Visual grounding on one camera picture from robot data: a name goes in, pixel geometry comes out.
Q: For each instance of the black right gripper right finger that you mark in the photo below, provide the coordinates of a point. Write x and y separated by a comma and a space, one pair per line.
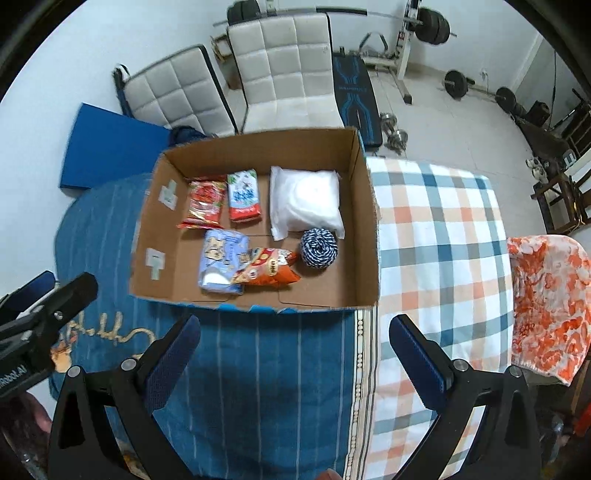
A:
506, 445

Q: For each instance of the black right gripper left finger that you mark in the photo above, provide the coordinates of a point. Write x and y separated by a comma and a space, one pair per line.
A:
82, 442

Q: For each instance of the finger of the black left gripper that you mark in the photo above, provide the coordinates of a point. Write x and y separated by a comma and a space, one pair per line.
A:
20, 300
63, 304

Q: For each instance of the light blue tissue pack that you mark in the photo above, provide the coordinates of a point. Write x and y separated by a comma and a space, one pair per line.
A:
223, 254

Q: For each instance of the red floral snack packet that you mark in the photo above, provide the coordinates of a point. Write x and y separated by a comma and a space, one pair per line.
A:
205, 199

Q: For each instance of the orange panda snack packet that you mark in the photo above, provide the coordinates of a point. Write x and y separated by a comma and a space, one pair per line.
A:
270, 267

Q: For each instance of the blue white yarn ball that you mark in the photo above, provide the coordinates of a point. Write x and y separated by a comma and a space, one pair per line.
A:
318, 248

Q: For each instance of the blue foam mat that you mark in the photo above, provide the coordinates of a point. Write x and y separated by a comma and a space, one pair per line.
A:
104, 146

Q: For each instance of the orange floral cushion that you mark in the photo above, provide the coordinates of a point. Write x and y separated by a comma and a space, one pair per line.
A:
551, 286

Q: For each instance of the plaid checked blanket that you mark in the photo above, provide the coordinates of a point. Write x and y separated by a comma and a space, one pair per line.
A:
444, 262

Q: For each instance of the blue striped blanket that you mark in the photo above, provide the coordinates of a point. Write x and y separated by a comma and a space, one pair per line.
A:
264, 396

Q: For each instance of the dark blue cloth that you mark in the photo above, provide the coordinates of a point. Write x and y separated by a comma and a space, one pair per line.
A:
181, 135

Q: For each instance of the red white tissue pack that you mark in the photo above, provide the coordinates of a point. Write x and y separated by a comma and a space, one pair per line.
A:
243, 196

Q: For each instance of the dark wooden chair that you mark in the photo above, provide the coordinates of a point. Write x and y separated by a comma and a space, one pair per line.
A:
563, 189

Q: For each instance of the cardboard box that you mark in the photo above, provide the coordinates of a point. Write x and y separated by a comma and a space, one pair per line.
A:
164, 265

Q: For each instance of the left white quilted chair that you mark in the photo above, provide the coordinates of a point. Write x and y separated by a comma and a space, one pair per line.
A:
181, 89

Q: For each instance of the white quilted chair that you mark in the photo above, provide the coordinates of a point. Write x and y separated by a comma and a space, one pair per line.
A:
285, 67
181, 89

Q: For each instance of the white pillow pack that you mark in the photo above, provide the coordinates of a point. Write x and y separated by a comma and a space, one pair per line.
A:
301, 200

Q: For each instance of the chrome dumbbells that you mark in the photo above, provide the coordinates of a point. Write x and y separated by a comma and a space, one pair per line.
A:
397, 138

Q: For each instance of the right white quilted chair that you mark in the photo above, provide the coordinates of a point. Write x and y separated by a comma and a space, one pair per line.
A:
285, 67

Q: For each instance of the floor barbell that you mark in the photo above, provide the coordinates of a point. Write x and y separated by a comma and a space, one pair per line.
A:
457, 85

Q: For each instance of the blue black weight bench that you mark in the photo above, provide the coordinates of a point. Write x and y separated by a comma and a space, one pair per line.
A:
355, 98

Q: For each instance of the barbell weight rack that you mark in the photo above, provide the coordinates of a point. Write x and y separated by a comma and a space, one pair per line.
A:
380, 51

